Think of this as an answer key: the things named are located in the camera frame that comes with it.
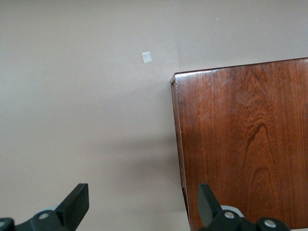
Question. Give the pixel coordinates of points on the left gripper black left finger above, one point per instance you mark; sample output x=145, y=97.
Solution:
x=72, y=204

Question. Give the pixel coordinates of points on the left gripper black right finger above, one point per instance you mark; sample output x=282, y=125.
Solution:
x=207, y=207

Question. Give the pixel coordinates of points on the dark brown wooden cabinet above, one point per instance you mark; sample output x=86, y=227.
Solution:
x=240, y=144

